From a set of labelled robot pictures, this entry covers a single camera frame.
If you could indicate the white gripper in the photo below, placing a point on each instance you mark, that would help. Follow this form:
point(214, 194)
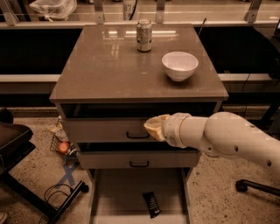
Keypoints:
point(172, 129)

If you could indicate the dark rxbar chocolate wrapper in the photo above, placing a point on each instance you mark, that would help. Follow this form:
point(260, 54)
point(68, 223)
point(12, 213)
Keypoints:
point(152, 204)

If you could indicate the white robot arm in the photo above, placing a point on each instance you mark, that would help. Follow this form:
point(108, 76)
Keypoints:
point(222, 134)

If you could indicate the grey drawer cabinet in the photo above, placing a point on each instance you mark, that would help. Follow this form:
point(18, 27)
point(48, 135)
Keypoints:
point(107, 77)

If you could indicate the open bottom drawer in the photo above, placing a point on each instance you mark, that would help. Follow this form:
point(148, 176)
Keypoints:
point(118, 196)

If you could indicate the white ceramic bowl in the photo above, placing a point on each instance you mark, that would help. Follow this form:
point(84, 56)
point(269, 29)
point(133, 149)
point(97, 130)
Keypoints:
point(179, 66)

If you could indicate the red apple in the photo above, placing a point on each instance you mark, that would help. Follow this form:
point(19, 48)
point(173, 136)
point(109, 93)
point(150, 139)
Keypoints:
point(63, 147)

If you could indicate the silver soda can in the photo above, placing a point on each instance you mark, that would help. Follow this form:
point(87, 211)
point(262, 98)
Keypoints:
point(144, 35)

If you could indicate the black chair base leg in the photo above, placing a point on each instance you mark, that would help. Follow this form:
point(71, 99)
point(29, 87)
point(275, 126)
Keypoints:
point(243, 185)

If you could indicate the black office chair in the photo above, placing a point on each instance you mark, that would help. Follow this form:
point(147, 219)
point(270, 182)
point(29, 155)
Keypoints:
point(43, 172)

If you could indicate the clear plastic bag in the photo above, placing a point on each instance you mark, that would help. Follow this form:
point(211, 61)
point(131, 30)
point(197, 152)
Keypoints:
point(54, 9)

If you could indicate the middle drawer with black handle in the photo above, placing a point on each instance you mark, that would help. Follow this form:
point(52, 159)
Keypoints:
point(138, 159)

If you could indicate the drawer with black handle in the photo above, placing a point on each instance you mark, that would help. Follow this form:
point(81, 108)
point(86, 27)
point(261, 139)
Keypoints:
point(138, 159)
point(109, 130)

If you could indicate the top drawer with black handle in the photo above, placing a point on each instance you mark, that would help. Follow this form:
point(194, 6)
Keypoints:
point(109, 130)

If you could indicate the black wire basket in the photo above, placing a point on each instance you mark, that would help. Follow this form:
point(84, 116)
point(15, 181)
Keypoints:
point(71, 154)

